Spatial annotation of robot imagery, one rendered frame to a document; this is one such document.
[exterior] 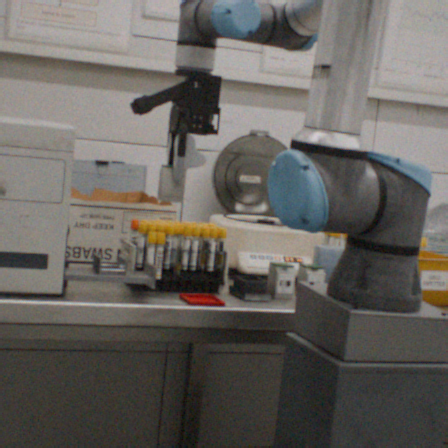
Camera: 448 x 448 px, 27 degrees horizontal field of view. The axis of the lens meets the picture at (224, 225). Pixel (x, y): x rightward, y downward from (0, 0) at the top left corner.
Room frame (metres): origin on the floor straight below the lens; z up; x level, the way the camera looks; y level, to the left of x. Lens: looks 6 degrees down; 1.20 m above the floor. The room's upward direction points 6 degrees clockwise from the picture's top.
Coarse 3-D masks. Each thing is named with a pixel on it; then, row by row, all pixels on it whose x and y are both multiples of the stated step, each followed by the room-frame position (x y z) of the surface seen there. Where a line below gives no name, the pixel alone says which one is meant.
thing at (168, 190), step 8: (168, 168) 1.76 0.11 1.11; (160, 176) 1.79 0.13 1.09; (168, 176) 1.76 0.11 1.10; (184, 176) 1.77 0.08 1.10; (160, 184) 1.78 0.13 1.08; (168, 184) 1.76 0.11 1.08; (176, 184) 1.76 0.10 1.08; (184, 184) 1.77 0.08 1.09; (160, 192) 1.77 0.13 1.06; (168, 192) 1.76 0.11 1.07; (176, 192) 1.76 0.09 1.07; (160, 200) 1.77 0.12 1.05; (168, 200) 1.76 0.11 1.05; (176, 200) 1.76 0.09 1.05
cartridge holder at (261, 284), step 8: (240, 280) 1.82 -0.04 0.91; (248, 280) 1.86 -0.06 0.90; (256, 280) 1.86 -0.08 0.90; (264, 280) 1.83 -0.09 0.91; (232, 288) 1.84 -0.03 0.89; (240, 288) 1.81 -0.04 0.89; (248, 288) 1.80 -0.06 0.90; (256, 288) 1.81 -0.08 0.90; (264, 288) 1.81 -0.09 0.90; (240, 296) 1.80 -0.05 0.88; (248, 296) 1.78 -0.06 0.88; (256, 296) 1.79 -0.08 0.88; (264, 296) 1.80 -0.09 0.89
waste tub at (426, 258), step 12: (420, 252) 2.08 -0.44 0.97; (432, 252) 2.06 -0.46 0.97; (420, 264) 1.93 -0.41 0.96; (432, 264) 1.94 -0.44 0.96; (444, 264) 1.95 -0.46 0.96; (420, 276) 1.93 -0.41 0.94; (432, 276) 1.94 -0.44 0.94; (444, 276) 1.96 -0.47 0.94; (432, 288) 1.94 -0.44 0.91; (444, 288) 1.96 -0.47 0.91; (432, 300) 1.95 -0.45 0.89; (444, 300) 1.96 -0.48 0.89
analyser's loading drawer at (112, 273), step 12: (96, 264) 1.69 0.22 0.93; (108, 264) 1.73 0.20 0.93; (120, 264) 1.71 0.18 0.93; (144, 264) 1.76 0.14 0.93; (72, 276) 1.64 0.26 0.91; (84, 276) 1.65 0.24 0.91; (96, 276) 1.66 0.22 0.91; (108, 276) 1.67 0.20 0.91; (120, 276) 1.68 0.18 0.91; (132, 276) 1.69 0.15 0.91; (144, 276) 1.70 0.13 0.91
